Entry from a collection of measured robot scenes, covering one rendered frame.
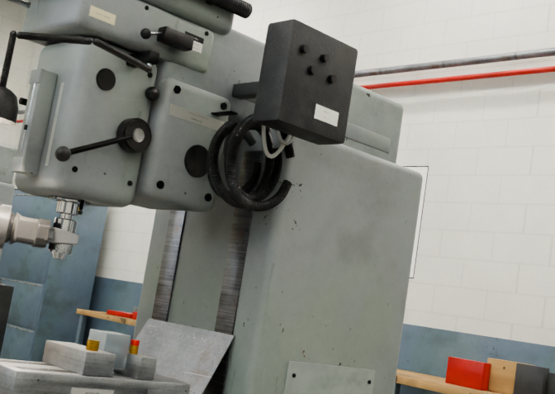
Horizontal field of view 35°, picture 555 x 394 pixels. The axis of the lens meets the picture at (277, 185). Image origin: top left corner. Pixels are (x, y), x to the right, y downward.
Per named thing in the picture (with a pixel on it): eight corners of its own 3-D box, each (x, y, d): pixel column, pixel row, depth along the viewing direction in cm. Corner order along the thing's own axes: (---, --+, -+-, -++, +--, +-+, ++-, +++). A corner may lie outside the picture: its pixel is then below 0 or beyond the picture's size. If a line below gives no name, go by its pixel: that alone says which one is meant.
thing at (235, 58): (162, 92, 181) (178, 1, 184) (103, 99, 198) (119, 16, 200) (398, 175, 235) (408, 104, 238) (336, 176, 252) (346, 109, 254)
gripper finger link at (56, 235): (76, 248, 177) (45, 242, 175) (79, 232, 177) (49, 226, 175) (77, 247, 175) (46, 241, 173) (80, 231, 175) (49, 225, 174)
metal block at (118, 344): (100, 367, 154) (106, 333, 155) (83, 362, 159) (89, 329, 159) (125, 368, 157) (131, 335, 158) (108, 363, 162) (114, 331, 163)
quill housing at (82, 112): (56, 191, 165) (87, 30, 170) (6, 190, 180) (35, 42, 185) (138, 210, 178) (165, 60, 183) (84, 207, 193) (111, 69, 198)
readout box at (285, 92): (282, 120, 168) (298, 16, 171) (250, 121, 174) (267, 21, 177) (349, 144, 181) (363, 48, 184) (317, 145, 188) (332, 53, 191)
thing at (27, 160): (20, 171, 169) (40, 68, 172) (10, 171, 172) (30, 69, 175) (38, 176, 172) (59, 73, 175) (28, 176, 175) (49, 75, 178)
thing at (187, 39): (143, 36, 173) (147, 16, 173) (132, 39, 176) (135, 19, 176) (192, 55, 181) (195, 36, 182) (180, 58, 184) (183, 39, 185)
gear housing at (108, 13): (78, 23, 166) (87, -27, 168) (17, 38, 184) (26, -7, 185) (211, 75, 189) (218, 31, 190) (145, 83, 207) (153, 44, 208)
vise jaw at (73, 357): (82, 375, 147) (86, 351, 147) (40, 362, 158) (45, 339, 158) (112, 377, 151) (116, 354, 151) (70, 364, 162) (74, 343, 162)
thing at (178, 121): (146, 196, 177) (168, 73, 181) (83, 194, 195) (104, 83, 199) (216, 213, 190) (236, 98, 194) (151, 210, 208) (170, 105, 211)
